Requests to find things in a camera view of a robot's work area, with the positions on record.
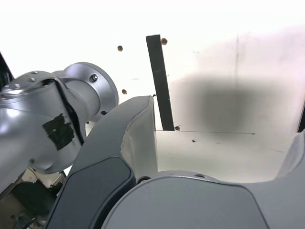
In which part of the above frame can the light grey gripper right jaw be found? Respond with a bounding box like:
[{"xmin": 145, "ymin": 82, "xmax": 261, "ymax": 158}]
[{"xmin": 102, "ymin": 130, "xmax": 305, "ymax": 229}]

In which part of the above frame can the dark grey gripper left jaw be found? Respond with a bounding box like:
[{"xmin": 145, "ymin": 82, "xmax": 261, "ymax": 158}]
[{"xmin": 44, "ymin": 95, "xmax": 158, "ymax": 229}]

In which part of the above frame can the black tape strip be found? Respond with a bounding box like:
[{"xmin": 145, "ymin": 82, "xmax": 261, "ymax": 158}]
[{"xmin": 145, "ymin": 34, "xmax": 175, "ymax": 132}]

